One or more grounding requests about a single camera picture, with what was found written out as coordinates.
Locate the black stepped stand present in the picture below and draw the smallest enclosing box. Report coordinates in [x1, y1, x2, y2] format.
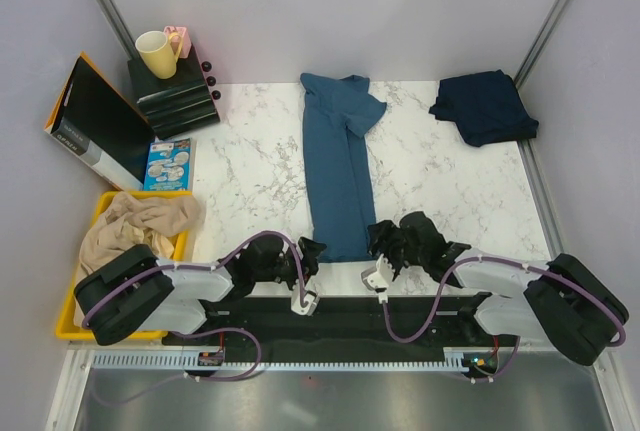
[127, 46, 220, 140]

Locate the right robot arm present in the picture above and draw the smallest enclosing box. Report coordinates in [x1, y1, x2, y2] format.
[361, 212, 629, 366]

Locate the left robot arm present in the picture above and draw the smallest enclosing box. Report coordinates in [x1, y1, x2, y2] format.
[73, 231, 327, 346]

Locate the right aluminium frame post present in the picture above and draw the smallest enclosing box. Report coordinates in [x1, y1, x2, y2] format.
[513, 0, 572, 89]

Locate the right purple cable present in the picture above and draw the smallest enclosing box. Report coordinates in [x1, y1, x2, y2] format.
[381, 254, 629, 385]

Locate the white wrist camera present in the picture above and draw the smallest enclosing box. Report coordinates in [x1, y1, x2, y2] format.
[361, 255, 394, 301]
[291, 291, 319, 316]

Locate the beige t-shirt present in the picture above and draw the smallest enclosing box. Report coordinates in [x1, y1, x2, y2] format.
[79, 192, 201, 275]

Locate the yellow ceramic mug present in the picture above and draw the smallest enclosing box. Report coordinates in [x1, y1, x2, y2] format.
[135, 31, 179, 79]

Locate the blue picture booklet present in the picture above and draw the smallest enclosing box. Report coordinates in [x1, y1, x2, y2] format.
[143, 138, 194, 192]

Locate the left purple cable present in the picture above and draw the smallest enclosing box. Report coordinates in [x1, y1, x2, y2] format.
[80, 230, 310, 406]

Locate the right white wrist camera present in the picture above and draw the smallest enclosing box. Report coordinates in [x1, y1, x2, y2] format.
[361, 255, 394, 301]

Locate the pink small box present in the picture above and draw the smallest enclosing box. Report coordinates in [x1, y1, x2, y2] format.
[163, 26, 192, 59]

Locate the black orange cardboard box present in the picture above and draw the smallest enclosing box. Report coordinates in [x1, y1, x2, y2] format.
[45, 53, 155, 191]

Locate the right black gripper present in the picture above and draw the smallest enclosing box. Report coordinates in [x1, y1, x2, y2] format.
[365, 220, 426, 283]

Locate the grey slotted cable duct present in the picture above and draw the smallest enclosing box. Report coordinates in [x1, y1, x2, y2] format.
[92, 346, 501, 371]

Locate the teal blue t-shirt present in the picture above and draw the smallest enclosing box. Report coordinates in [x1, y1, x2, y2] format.
[300, 73, 387, 263]

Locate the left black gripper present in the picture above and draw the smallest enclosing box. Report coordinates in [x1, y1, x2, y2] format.
[254, 236, 327, 296]

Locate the folded navy t-shirt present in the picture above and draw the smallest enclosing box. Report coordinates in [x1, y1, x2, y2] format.
[429, 70, 539, 148]

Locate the purple cable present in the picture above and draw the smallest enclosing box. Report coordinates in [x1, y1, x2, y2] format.
[80, 230, 310, 406]
[381, 254, 629, 385]

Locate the yellow plastic bin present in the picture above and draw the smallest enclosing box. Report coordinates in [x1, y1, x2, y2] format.
[55, 191, 198, 341]

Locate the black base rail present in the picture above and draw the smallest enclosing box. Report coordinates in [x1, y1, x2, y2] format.
[191, 296, 516, 364]

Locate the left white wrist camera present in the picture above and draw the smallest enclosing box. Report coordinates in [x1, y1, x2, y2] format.
[291, 291, 319, 316]

